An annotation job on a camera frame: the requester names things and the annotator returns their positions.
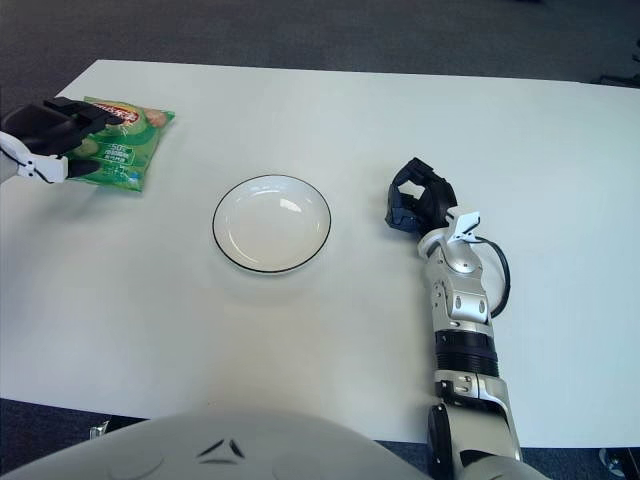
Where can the grey caster wheel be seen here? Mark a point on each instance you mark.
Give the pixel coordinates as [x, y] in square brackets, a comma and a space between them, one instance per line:
[612, 460]

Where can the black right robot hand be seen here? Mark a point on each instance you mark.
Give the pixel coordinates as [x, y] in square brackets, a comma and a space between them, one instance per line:
[435, 205]

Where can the shiny metal bracket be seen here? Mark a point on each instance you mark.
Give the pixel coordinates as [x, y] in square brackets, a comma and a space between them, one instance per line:
[99, 430]

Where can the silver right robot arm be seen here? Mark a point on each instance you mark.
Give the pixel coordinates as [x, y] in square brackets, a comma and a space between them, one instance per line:
[465, 305]

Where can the white plate with black rim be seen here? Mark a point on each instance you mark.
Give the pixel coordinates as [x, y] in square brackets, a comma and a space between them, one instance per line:
[270, 225]

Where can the grey robot torso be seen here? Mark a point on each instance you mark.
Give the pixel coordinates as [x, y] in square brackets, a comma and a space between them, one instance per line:
[225, 450]

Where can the green potato chips bag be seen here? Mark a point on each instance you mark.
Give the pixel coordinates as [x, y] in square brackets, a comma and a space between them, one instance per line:
[130, 150]

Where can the black floor stand leg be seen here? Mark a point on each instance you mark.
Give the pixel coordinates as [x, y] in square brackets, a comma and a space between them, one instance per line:
[620, 80]

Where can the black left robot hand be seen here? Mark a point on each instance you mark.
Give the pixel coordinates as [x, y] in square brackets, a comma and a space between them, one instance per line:
[40, 125]

